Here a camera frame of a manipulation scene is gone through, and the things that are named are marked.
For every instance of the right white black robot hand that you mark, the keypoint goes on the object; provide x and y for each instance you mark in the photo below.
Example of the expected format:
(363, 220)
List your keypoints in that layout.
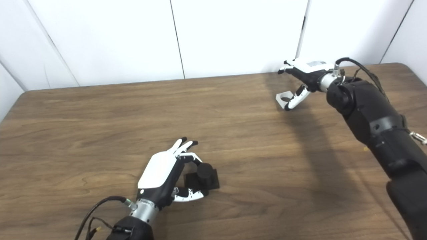
(310, 71)

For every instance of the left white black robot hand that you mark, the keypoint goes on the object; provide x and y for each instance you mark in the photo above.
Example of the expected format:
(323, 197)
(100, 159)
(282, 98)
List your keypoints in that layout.
(156, 171)

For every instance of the white square piece with hole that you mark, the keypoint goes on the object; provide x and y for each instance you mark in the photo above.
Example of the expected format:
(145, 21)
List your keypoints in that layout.
(281, 102)

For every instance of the black peg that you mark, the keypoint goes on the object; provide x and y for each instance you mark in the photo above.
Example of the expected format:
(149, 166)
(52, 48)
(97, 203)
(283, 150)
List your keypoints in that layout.
(205, 175)

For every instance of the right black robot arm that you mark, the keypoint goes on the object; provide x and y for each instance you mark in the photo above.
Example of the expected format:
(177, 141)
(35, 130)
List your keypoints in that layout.
(377, 123)

